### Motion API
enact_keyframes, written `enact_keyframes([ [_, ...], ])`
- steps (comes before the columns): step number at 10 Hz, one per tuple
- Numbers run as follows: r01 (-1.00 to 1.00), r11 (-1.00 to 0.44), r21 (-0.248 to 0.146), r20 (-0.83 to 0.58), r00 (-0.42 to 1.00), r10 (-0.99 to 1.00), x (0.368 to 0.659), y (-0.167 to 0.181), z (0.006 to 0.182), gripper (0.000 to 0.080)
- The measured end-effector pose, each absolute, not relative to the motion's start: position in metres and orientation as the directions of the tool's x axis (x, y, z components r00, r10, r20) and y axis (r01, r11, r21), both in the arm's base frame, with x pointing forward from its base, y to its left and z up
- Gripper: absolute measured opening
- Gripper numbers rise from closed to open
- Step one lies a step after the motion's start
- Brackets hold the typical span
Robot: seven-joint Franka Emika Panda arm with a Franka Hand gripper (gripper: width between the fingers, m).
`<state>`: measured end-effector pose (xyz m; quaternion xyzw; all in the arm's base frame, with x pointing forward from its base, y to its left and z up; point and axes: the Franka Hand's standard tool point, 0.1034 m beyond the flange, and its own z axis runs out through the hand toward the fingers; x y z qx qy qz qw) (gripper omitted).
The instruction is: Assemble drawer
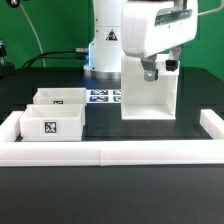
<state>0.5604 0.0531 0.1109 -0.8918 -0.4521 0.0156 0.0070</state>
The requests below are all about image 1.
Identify black stand at left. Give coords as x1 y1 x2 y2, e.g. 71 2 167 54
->
0 39 15 76

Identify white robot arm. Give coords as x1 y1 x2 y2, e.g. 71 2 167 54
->
84 0 198 79

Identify white sheet with markers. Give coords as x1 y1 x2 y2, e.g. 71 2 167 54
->
86 89 121 103

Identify white cable on left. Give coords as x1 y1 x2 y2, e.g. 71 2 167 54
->
18 3 47 68

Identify black cables at base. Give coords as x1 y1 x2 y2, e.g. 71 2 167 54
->
21 47 90 69

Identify white drawer box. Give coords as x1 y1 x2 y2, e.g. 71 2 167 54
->
20 104 85 141
33 88 86 105

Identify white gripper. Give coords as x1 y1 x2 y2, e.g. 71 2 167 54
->
121 0 198 82

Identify white drawer cabinet frame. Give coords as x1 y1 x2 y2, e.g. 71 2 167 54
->
121 54 179 120

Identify white U-shaped border fence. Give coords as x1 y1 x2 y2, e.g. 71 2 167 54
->
0 111 224 167

